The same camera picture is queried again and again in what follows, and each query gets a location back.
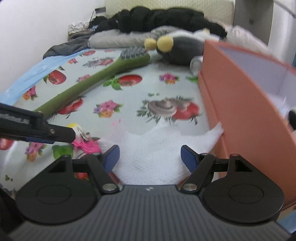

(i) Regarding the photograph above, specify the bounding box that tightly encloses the black jacket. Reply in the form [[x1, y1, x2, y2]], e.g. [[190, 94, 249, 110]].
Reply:
[[89, 6, 227, 39]]

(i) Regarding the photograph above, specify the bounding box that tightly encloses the orange cardboard box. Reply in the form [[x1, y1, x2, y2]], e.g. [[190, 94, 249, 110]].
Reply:
[[198, 41, 295, 208]]

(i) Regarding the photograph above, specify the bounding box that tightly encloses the light blue bedsheet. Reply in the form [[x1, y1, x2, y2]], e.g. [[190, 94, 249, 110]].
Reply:
[[1, 49, 87, 105]]

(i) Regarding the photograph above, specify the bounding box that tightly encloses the fruit print mat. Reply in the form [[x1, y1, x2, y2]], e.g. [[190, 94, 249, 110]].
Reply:
[[1, 49, 210, 196]]

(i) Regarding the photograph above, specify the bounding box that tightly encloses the grey pillow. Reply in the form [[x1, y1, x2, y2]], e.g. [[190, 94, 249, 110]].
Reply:
[[87, 26, 179, 49]]

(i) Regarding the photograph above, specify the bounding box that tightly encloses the grey penguin plush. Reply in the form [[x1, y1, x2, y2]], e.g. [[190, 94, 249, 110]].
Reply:
[[144, 29, 222, 66]]

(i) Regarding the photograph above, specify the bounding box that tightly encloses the small panda plush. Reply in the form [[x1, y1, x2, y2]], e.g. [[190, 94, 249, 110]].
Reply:
[[287, 109, 296, 131]]

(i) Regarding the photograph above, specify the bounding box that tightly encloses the beige quilt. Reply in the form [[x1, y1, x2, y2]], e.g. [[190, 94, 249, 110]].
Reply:
[[225, 25, 272, 55]]

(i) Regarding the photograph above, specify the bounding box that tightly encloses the pink yellow feather toy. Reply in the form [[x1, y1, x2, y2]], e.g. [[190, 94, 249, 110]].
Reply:
[[67, 123, 101, 154]]

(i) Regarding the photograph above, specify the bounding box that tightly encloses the cardboard box with clutter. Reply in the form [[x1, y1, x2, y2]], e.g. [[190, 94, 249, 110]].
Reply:
[[67, 21, 90, 40]]

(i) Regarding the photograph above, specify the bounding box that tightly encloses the green massage stick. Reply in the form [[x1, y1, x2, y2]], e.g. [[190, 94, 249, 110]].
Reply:
[[34, 47, 150, 118]]

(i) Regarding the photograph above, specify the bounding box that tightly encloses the white cloth towel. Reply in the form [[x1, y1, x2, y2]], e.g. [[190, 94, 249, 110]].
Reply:
[[99, 122, 224, 185]]

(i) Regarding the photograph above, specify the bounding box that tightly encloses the dark grey blanket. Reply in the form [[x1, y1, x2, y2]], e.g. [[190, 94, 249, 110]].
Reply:
[[43, 35, 91, 59]]

